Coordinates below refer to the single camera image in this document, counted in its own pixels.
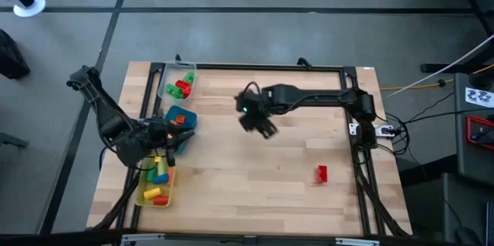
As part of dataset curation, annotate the red-rimmed black device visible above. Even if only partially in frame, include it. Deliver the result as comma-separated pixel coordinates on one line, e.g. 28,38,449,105
465,114,494,150

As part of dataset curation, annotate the white printed sticker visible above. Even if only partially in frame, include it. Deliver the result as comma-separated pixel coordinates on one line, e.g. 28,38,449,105
465,86,494,108

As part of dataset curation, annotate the black cable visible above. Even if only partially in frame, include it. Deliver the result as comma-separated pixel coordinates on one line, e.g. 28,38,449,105
98,145,109,170
381,91,470,158

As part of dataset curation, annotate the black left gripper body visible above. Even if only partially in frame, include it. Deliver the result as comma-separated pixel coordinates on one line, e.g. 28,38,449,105
146,120,182,154

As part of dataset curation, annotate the black bag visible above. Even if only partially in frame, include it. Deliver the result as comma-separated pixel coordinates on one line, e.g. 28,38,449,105
0,29,31,80

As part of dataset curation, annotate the yellow plastic bin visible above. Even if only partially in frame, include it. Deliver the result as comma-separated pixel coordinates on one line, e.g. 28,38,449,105
134,154,177,208

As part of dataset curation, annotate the grey metal foot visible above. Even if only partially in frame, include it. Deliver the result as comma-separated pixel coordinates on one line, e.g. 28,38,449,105
0,132,30,150

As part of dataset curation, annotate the blue plastic bin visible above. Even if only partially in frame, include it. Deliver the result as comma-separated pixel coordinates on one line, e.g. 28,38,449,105
164,105,198,154

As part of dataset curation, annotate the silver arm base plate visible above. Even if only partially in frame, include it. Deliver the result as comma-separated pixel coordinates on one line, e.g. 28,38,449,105
348,123,397,138

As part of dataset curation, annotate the clear plastic bin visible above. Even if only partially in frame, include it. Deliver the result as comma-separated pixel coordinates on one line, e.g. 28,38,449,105
157,59,198,104

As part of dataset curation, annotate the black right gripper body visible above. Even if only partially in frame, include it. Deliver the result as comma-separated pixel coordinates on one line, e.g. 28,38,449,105
235,87,277,122

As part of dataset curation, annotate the black equipment case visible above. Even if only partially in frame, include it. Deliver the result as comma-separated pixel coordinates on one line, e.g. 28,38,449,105
453,72,494,177

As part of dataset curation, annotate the white cable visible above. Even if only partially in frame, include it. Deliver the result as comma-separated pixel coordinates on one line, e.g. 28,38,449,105
384,33,494,99

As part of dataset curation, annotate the black aluminium table frame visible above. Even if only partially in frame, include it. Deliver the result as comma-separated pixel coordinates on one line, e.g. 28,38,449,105
92,56,412,239

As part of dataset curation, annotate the dark grey cabinet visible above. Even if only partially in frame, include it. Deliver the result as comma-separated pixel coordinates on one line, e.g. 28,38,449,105
442,172,494,246

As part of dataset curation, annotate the yellow cable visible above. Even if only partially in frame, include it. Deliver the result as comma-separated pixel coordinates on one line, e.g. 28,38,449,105
380,64,494,92

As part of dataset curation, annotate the silver bracket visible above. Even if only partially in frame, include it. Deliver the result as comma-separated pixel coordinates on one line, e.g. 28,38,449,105
120,233,167,245
334,237,381,246

